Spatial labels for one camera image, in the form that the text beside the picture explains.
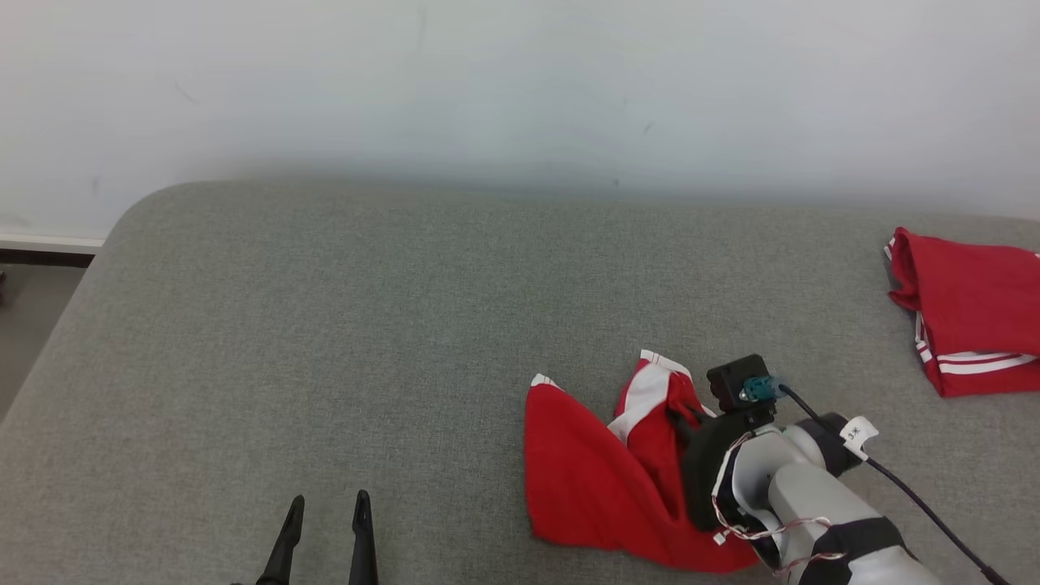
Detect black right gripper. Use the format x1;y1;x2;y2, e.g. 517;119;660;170
666;405;781;533

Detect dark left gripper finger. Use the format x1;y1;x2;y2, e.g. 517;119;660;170
349;489;379;585
256;494;306;585

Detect red shorts with Bulls print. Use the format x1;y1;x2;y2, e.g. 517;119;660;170
524;349;761;574

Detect red jersey with black number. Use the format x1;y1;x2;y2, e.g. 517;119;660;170
884;227;1040;399

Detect thin white red wires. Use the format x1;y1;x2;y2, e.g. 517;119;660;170
709;431;847;574

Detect white and black baseboard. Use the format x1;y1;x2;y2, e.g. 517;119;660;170
0;234;106;267

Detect grey fabric sofa cushion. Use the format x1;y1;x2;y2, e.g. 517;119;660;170
0;180;1040;585

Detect white cable tag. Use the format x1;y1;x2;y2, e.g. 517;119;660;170
839;416;880;449

